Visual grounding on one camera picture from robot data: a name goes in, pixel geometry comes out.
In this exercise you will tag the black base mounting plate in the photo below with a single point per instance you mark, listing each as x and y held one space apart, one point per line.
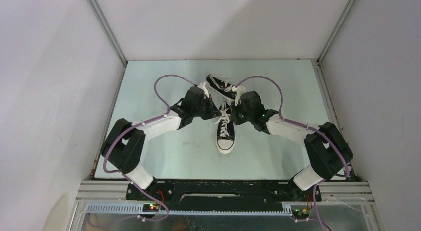
223 195

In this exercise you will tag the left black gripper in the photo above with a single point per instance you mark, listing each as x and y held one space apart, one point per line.
213 112

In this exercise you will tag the black canvas sneaker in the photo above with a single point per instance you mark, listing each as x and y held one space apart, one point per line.
222 87
225 134

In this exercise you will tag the aluminium frame rail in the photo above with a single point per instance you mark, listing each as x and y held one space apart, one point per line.
346 193

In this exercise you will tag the left controller board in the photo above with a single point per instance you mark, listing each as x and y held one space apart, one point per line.
151 208

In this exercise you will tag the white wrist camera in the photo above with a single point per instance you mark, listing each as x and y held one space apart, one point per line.
239 91
203 87

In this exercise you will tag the grey slotted cable duct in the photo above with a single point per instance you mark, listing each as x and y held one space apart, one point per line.
136 209

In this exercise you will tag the right controller board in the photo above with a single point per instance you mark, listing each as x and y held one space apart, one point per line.
301 214

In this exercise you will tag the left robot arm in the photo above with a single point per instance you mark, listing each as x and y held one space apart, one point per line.
123 146

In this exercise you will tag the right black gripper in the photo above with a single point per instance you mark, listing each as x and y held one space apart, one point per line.
234 115

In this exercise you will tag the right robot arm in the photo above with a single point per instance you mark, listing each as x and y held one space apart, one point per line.
327 150

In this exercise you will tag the controller board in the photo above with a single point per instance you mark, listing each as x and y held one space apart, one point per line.
151 208
301 214

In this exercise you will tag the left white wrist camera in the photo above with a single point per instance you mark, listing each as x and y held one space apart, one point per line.
203 87

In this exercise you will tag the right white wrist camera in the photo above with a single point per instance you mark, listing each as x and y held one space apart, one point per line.
239 91

